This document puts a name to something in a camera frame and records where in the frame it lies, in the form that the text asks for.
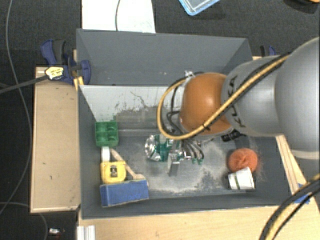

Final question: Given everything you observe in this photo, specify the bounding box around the blue sponge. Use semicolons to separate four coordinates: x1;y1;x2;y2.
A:
99;179;150;208

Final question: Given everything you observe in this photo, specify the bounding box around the white cup with green stripes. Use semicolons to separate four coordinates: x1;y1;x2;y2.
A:
227;166;256;191

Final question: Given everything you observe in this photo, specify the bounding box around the clear plastic bottle green label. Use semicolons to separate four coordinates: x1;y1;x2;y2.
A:
144;134;174;163

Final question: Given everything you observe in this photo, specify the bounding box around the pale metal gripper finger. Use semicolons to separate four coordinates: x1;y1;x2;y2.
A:
168;158;181;177

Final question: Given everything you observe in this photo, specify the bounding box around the green toy building block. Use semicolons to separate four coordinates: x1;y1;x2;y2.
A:
94;121;120;148

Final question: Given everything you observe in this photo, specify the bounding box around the pale wood flat board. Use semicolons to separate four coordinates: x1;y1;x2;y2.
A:
29;66;82;214

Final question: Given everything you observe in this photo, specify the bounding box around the orange fuzzy ball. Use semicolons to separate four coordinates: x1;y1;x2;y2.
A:
226;147;259;174

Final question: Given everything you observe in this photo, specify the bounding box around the beige wooden stick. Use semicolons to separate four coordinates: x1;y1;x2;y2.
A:
109;148;146;181

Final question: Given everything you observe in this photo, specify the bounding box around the grey metal bin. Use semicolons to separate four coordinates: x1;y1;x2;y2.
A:
75;28;293;220

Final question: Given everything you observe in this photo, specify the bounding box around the black cylinder on white bracket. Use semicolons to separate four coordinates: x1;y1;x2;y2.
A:
220;130;242;143

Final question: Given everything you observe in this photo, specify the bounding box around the yellow tape measure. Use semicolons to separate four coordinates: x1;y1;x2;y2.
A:
99;160;127;185

